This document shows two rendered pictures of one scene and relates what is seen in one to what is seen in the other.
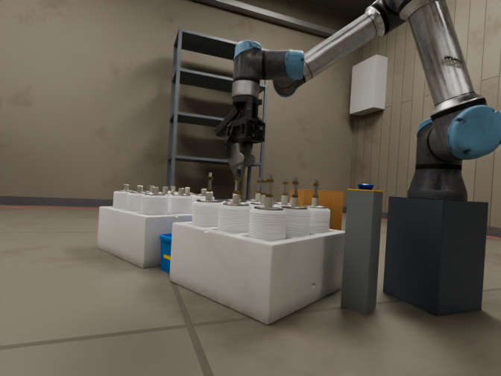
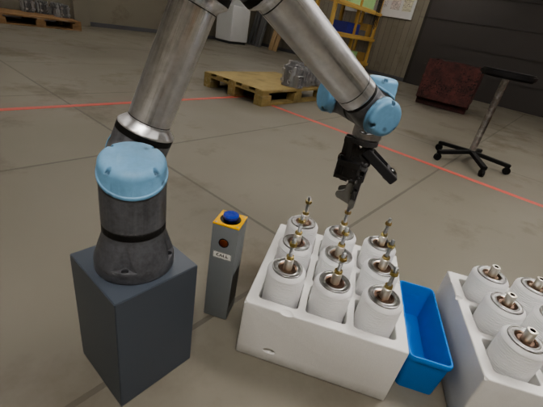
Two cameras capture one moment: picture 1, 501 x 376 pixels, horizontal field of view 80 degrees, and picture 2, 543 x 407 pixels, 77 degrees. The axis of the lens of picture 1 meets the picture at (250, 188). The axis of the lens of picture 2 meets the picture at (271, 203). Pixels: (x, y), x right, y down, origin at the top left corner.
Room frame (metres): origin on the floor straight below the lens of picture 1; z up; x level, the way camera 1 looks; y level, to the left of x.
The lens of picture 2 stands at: (1.47, -0.62, 0.78)
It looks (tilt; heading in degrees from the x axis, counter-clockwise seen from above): 28 degrees down; 147
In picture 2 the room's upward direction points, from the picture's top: 11 degrees clockwise
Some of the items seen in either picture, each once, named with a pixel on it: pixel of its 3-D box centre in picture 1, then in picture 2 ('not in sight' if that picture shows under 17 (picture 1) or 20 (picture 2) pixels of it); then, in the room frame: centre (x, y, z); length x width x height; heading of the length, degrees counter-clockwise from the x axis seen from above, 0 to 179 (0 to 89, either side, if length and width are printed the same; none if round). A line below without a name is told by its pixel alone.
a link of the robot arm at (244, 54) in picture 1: (248, 64); (376, 100); (0.84, 0.03, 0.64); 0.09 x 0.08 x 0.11; 81
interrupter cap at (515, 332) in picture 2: not in sight; (525, 339); (1.31, 0.20, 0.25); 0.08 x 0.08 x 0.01
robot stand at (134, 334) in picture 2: (432, 249); (136, 312); (0.88, -0.55, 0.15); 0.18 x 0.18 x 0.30; 21
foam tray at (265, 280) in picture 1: (259, 255); (324, 298); (0.94, -0.04, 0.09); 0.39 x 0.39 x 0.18; 48
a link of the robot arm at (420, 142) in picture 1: (440, 142); (133, 185); (0.87, -0.55, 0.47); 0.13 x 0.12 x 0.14; 171
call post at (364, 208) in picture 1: (361, 249); (224, 267); (0.80, -0.31, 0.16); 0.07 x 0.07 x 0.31; 48
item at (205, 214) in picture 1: (206, 230); (371, 267); (0.93, 0.13, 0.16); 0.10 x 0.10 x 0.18
